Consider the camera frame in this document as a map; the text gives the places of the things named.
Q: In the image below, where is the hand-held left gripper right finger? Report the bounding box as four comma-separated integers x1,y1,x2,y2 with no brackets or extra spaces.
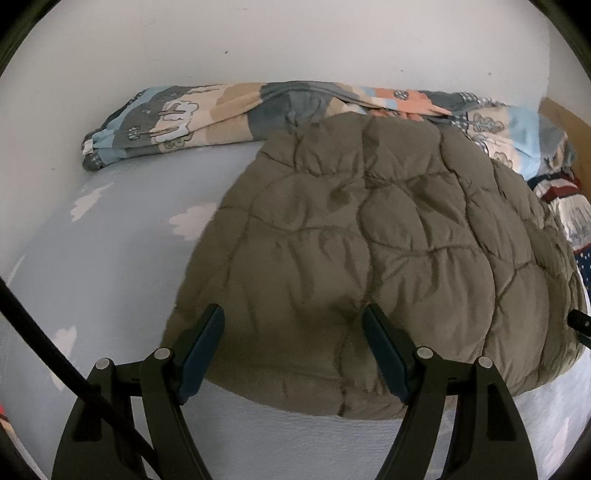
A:
362,303,539,480

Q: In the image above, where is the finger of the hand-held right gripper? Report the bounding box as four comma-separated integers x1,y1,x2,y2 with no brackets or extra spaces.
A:
566,309,591,348

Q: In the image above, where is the cartoon printed quilt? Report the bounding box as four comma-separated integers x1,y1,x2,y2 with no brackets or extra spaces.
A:
82,80,576,182

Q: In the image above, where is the black cable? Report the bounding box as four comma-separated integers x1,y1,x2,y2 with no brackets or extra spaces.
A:
0,276,158,480

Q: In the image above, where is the navy dotted pillow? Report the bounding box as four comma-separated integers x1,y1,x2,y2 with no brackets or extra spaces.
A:
573,244,591,288

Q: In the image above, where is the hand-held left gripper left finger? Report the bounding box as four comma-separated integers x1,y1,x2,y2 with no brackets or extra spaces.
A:
51,303,226,480

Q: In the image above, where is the olive quilted blanket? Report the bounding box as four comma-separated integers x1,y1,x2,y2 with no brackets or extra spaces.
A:
161,113,588,421

